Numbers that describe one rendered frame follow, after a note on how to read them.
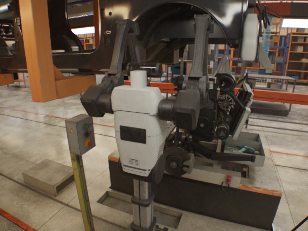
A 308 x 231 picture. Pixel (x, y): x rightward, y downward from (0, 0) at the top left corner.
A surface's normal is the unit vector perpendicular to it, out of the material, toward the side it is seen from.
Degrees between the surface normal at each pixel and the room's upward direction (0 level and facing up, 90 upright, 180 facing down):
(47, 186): 90
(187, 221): 0
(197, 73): 67
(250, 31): 91
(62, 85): 90
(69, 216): 0
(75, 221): 0
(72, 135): 90
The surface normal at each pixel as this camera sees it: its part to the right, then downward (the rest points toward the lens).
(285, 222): 0.00, -0.95
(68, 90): 0.93, 0.11
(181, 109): -0.34, -0.04
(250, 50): -0.36, 0.45
